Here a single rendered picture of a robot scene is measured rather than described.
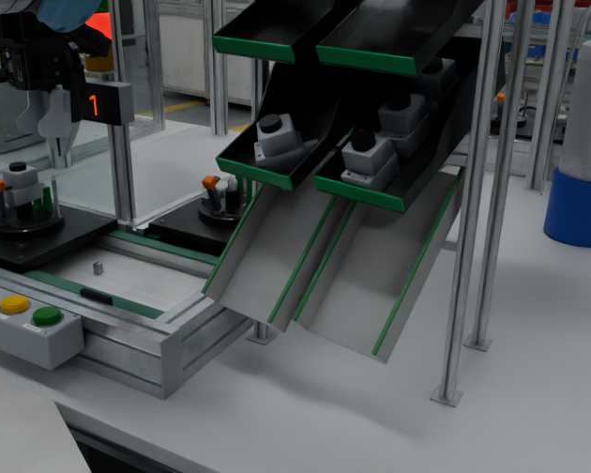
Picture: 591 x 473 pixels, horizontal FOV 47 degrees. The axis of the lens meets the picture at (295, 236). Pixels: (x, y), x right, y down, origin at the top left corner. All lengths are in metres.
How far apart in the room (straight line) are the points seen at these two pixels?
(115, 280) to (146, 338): 0.29
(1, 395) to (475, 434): 0.69
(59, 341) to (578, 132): 1.13
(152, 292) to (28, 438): 0.34
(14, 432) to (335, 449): 0.44
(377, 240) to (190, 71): 5.98
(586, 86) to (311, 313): 0.87
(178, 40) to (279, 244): 5.99
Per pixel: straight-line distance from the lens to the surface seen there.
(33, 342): 1.07
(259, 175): 0.90
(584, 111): 1.59
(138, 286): 1.24
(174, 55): 7.00
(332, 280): 0.96
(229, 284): 1.02
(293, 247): 0.99
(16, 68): 0.87
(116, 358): 1.07
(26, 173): 1.36
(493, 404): 1.08
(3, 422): 1.07
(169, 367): 1.03
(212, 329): 1.10
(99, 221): 1.39
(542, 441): 1.03
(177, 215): 1.40
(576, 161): 1.61
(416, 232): 0.95
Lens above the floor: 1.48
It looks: 23 degrees down
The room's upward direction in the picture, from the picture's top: 1 degrees clockwise
